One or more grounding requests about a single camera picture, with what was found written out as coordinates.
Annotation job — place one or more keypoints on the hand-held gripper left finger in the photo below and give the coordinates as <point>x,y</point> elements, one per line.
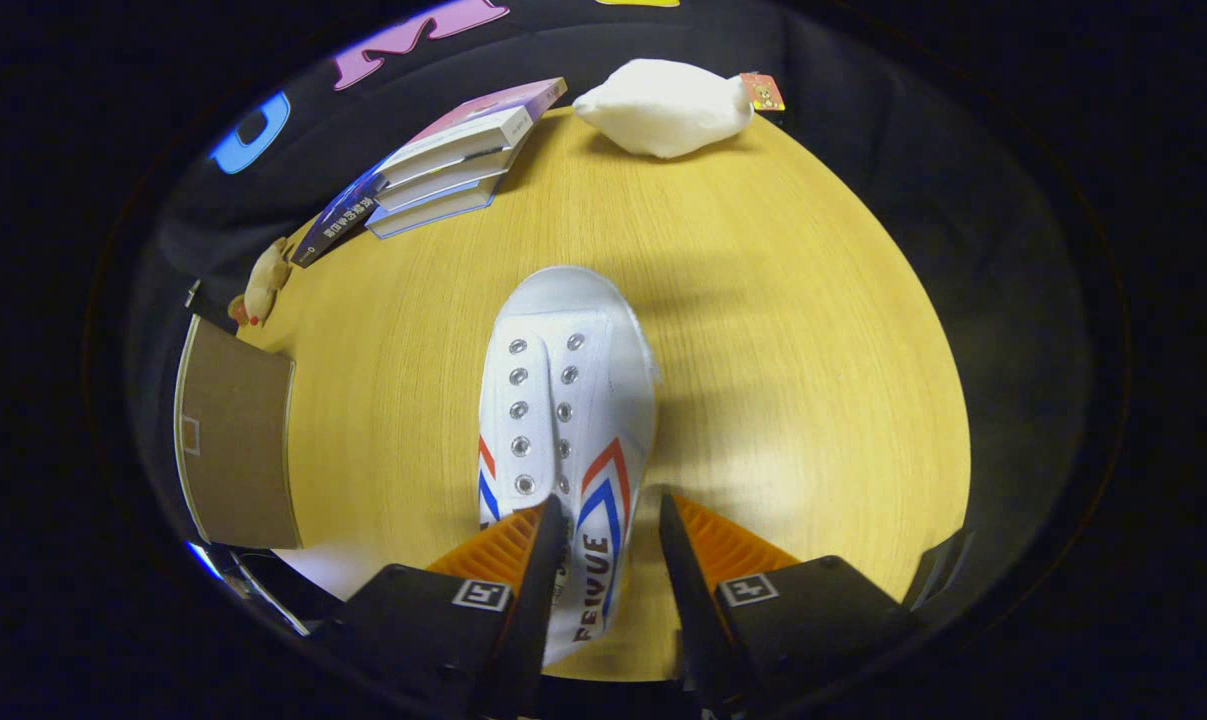
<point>533,620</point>

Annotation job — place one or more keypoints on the brown fabric storage box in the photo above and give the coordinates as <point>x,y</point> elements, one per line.
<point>243,440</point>

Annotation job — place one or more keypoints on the pink cover book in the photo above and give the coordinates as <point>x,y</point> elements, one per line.
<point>483,115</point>

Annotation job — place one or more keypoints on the thin white book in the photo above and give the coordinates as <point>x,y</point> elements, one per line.
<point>443,180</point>

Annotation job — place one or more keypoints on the bright monitor screen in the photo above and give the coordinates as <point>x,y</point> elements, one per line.
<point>205,562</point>

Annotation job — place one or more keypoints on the dark blue book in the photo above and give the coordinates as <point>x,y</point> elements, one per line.
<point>338,220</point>

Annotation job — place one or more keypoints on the white plush toy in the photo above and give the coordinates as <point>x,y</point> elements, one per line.
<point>663,105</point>

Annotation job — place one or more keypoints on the blue edged white book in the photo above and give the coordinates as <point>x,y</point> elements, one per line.
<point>433,212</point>

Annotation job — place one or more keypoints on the white striped canvas shoe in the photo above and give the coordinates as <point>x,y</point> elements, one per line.
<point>573,310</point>

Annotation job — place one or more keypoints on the brown plush toy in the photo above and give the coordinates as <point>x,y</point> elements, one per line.
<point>263,280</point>

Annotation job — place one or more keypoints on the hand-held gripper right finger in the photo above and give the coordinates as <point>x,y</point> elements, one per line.
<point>693,620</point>

